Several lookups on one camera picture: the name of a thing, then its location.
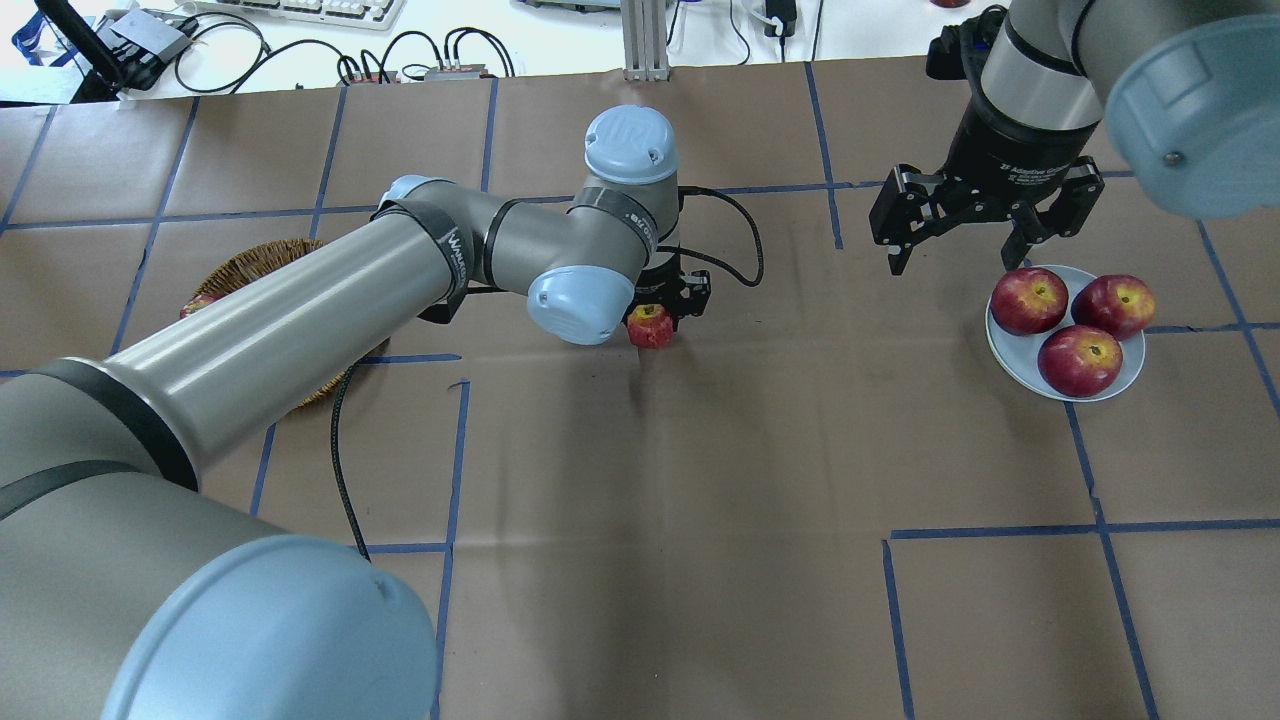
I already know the red apple on plate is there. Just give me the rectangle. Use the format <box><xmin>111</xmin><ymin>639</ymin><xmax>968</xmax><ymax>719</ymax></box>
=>
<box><xmin>1037</xmin><ymin>325</ymin><xmax>1125</xmax><ymax>398</ymax></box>
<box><xmin>989</xmin><ymin>266</ymin><xmax>1070</xmax><ymax>336</ymax></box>
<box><xmin>1070</xmin><ymin>274</ymin><xmax>1157</xmax><ymax>342</ymax></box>

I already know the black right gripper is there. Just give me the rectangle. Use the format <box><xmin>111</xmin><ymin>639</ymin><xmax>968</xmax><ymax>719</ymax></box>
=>
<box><xmin>868</xmin><ymin>95</ymin><xmax>1105</xmax><ymax>275</ymax></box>

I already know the yellow red apple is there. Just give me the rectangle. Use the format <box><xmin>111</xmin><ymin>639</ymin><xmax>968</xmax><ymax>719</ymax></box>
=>
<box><xmin>625</xmin><ymin>304</ymin><xmax>675</xmax><ymax>350</ymax></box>

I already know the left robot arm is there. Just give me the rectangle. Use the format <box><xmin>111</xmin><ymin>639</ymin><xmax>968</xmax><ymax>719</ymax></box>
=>
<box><xmin>1</xmin><ymin>105</ymin><xmax>680</xmax><ymax>719</ymax></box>

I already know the dark red apple in basket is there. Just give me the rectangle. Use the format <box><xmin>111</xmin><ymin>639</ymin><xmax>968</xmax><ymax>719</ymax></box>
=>
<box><xmin>179</xmin><ymin>293</ymin><xmax>221</xmax><ymax>319</ymax></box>

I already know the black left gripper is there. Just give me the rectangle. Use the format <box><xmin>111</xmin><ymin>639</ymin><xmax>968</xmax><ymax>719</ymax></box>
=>
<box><xmin>630</xmin><ymin>245</ymin><xmax>712</xmax><ymax>323</ymax></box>

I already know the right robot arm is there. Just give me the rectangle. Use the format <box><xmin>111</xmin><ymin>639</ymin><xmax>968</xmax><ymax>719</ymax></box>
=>
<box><xmin>869</xmin><ymin>1</ymin><xmax>1279</xmax><ymax>275</ymax></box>

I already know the white keyboard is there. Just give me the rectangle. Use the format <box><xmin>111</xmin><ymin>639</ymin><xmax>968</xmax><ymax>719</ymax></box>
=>
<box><xmin>179</xmin><ymin>1</ymin><xmax>407</xmax><ymax>31</ymax></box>

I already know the woven wicker basket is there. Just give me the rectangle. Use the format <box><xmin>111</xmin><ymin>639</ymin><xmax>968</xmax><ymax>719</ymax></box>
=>
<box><xmin>182</xmin><ymin>238</ymin><xmax>364</xmax><ymax>409</ymax></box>

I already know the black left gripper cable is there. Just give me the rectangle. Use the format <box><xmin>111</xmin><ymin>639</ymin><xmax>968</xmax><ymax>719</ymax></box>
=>
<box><xmin>330</xmin><ymin>186</ymin><xmax>765</xmax><ymax>562</ymax></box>

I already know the aluminium frame post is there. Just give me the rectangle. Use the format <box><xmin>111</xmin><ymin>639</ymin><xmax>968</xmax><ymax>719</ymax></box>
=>
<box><xmin>620</xmin><ymin>0</ymin><xmax>671</xmax><ymax>82</ymax></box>

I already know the light blue plate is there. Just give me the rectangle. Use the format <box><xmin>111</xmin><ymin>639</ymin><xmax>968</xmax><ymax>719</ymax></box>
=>
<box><xmin>986</xmin><ymin>265</ymin><xmax>1146</xmax><ymax>402</ymax></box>

